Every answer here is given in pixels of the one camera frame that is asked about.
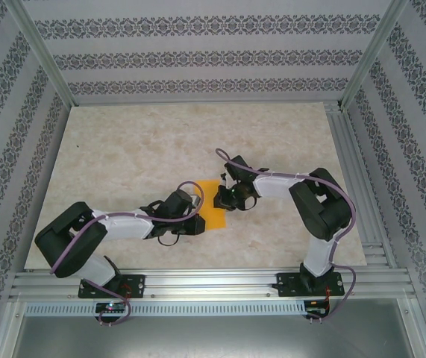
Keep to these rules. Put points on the orange paper sheet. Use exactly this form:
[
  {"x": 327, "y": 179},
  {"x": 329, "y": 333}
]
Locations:
[{"x": 212, "y": 216}]

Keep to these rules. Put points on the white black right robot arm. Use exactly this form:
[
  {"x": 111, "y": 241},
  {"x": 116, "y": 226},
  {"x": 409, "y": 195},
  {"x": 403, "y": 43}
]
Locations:
[{"x": 272, "y": 186}]

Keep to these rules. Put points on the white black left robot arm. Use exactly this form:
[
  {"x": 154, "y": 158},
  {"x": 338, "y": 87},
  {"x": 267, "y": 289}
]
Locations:
[{"x": 123, "y": 227}]

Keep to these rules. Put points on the grey metal panel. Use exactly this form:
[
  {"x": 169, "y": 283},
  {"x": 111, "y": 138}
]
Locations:
[{"x": 212, "y": 339}]

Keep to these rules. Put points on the left controller board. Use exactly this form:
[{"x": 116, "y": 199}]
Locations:
[{"x": 110, "y": 307}]

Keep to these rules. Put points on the controller board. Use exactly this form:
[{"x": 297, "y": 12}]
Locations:
[
  {"x": 110, "y": 307},
  {"x": 315, "y": 311}
]

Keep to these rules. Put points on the right controller board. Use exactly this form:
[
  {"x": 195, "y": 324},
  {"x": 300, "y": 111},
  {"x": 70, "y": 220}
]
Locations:
[{"x": 315, "y": 311}]

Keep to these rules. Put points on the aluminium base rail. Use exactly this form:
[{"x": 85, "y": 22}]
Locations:
[{"x": 212, "y": 285}]

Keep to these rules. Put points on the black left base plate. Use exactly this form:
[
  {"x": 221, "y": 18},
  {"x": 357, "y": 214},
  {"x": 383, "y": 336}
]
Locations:
[{"x": 134, "y": 285}]

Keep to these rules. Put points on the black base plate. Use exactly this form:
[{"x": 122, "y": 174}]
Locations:
[
  {"x": 134, "y": 285},
  {"x": 287, "y": 285}
]

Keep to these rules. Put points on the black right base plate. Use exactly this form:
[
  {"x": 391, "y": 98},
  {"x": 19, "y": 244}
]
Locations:
[{"x": 287, "y": 285}]

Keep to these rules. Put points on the aluminium right frame post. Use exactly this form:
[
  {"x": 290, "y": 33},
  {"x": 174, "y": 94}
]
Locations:
[{"x": 375, "y": 52}]

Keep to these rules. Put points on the aluminium frame post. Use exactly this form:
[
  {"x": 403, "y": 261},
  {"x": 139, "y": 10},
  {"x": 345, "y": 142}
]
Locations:
[
  {"x": 375, "y": 52},
  {"x": 43, "y": 52}
]

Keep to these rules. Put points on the aluminium left frame post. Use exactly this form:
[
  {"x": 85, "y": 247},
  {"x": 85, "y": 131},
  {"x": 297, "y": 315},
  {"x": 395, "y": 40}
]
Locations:
[{"x": 43, "y": 52}]

